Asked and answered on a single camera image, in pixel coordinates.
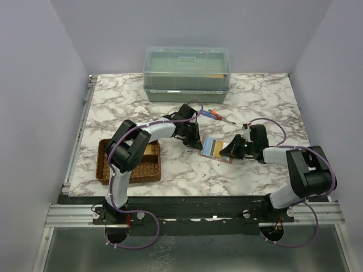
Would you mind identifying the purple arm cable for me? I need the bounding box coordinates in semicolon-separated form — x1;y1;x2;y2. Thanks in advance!
104;100;205;250
243;118;338;248

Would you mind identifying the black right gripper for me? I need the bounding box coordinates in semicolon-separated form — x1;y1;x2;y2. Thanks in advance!
220;134;256;160

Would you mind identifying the clear green plastic storage box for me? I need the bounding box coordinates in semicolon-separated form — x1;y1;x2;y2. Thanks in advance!
143;46;231;103

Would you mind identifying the aluminium extrusion rail right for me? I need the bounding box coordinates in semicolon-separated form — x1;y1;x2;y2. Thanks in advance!
292;202;345;225

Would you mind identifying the tan leather card holder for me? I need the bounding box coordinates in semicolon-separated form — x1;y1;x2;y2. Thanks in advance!
198;136;233;164

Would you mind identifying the aluminium extrusion rail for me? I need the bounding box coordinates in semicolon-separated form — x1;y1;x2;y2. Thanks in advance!
45;205;94;228
292;202;345;225

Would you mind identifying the black metal base rail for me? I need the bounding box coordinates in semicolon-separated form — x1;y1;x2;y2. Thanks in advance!
58;194;301;236

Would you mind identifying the aluminium extrusion rail left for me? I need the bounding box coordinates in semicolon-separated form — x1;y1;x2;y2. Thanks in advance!
45;205;94;228

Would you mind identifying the orange grey small screwdriver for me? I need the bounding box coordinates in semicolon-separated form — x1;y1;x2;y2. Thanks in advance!
208;109;236;125

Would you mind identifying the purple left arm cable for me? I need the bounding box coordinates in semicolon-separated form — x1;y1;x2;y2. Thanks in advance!
104;100;205;250

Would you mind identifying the blue red handled screwdriver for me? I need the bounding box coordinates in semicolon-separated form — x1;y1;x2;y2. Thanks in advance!
201;110;220;120

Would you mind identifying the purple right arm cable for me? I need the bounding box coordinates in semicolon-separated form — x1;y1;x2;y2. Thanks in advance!
243;118;338;248

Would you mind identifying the credit card in tray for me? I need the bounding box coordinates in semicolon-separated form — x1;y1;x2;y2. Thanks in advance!
143;144;153;155

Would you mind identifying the brown woven divided tray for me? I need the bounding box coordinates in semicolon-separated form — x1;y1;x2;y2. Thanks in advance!
95;138;162;186

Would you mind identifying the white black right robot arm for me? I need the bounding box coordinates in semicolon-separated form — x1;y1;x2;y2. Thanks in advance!
220;124;337;222

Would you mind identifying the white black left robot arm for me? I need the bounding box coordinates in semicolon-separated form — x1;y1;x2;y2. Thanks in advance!
105;104;202;224

